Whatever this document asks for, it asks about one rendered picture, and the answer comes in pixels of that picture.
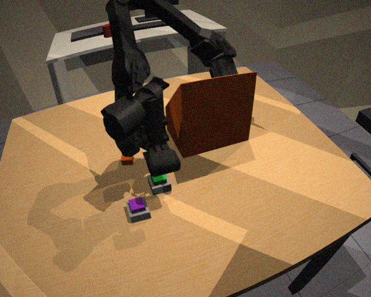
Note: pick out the green button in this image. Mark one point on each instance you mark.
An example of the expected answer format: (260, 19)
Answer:
(159, 184)

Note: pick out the purple button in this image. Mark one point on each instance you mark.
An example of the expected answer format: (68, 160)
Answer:
(138, 209)

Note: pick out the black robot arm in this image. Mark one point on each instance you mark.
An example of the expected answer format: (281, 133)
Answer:
(130, 68)

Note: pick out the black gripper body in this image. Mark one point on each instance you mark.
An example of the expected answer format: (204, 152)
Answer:
(162, 159)

